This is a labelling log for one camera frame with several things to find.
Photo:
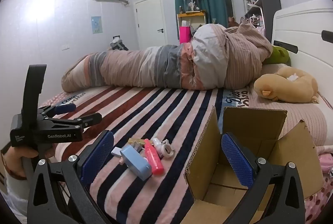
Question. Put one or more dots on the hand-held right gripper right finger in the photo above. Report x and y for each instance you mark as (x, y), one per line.
(236, 161)

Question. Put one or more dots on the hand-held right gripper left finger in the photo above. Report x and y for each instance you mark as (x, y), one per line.
(100, 153)

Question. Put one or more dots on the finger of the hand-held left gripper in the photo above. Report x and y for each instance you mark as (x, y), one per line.
(88, 118)
(65, 108)

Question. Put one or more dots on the brown cardboard box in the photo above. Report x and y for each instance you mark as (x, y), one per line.
(249, 120)

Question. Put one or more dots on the small white bottle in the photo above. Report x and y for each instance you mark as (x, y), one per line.
(157, 143)

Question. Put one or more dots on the clear tape roll white holder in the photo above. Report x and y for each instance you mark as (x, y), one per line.
(165, 142)

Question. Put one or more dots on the person's left hand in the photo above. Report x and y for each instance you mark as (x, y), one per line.
(18, 159)

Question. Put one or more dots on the small white adapter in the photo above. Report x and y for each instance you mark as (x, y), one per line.
(116, 151)

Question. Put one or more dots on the light blue plastic case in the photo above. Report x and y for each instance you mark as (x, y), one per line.
(135, 161)

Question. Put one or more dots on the small gold tube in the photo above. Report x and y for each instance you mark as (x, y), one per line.
(135, 140)

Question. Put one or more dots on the small grey clip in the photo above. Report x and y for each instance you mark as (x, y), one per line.
(137, 146)

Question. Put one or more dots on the pink bottle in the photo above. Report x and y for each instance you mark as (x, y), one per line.
(153, 159)

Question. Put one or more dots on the striped blanket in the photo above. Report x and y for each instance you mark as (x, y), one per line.
(156, 109)

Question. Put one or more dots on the pink ribbed bedsheet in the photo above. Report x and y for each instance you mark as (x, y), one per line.
(299, 114)

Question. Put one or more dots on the rolled pink grey duvet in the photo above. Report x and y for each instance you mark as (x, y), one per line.
(156, 68)

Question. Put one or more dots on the yellow plush toy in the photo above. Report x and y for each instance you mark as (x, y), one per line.
(286, 88)

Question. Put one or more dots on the pink dotted cloth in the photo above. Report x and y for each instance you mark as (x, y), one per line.
(320, 200)

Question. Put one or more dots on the green plush toy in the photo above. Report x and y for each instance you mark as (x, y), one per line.
(278, 55)

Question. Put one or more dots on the white door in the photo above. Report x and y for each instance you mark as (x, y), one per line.
(151, 21)

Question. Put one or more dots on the pink bag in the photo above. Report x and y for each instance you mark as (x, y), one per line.
(184, 34)

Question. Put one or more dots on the yellow side table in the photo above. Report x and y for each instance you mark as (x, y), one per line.
(191, 15)

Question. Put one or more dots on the white bed headboard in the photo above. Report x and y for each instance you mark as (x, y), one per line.
(307, 31)

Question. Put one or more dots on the glass display case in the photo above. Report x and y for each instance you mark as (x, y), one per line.
(190, 3)

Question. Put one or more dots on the white wall socket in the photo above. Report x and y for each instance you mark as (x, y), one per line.
(65, 47)

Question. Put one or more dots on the light blue wall poster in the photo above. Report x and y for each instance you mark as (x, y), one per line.
(96, 25)

